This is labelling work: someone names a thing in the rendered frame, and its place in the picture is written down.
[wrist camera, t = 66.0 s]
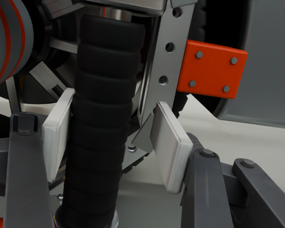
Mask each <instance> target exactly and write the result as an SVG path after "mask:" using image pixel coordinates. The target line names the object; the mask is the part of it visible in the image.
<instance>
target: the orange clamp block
mask: <svg viewBox="0 0 285 228"><path fill-rule="evenodd" d="M247 56H248V53H247V52H246V51H244V50H240V49H236V48H232V47H227V46H222V45H217V44H211V43H205V42H200V41H195V40H189V39H187V42H186V46H185V52H184V56H183V60H182V65H181V69H180V74H179V79H178V83H177V88H176V90H177V91H180V92H187V93H193V94H199V95H208V96H214V97H220V98H226V99H234V98H235V97H236V94H237V90H238V87H239V83H240V80H241V77H242V73H243V69H244V66H245V63H246V60H247Z"/></svg>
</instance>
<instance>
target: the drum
mask: <svg viewBox="0 0 285 228"><path fill-rule="evenodd" d="M33 41H34V33H33V25H32V21H31V18H30V16H29V13H28V11H27V9H26V7H25V5H24V4H23V2H22V1H21V0H0V84H1V83H2V82H4V81H5V80H7V79H9V78H10V77H12V76H13V75H15V74H16V73H18V72H19V71H20V70H21V69H22V68H23V67H24V65H25V64H26V62H27V61H28V59H29V57H30V55H31V52H32V49H33Z"/></svg>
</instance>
